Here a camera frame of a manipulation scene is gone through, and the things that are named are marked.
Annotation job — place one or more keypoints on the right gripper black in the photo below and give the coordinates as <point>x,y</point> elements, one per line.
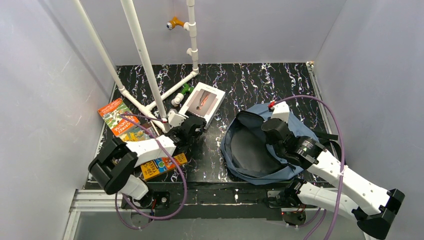
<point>271,127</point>

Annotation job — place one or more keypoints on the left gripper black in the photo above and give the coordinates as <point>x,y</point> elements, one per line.
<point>196,124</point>

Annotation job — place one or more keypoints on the blue backpack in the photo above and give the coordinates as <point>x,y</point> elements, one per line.
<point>246,153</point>

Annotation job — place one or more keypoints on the white photo cover book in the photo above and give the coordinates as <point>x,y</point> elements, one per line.
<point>203,102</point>

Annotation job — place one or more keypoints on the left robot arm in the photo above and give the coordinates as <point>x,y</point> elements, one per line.
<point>115,165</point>

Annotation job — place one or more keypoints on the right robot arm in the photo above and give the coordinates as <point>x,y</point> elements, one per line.
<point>373,207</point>

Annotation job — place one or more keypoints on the green white pipe fitting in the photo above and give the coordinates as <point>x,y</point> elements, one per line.
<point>186,89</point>

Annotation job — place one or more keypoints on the dark sunset cover book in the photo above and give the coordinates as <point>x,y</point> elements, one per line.
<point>135,134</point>

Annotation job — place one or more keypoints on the orange green treehouse book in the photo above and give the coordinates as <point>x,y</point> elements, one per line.
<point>111,114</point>

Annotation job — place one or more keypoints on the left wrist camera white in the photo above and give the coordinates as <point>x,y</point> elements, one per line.
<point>175,119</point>

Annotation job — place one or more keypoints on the white PVC pipe frame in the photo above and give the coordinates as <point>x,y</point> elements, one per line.
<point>156,109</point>

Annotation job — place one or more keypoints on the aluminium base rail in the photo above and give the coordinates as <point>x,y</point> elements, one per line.
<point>213,210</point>

